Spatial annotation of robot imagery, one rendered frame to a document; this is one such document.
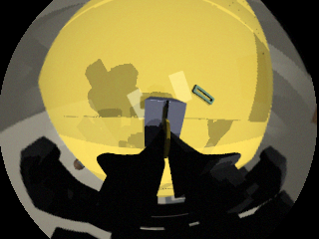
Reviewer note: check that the green rectangular frame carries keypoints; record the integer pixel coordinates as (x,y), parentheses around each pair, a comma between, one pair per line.
(204,92)

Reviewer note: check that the gold coin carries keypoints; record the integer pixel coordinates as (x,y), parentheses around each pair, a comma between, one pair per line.
(166,128)

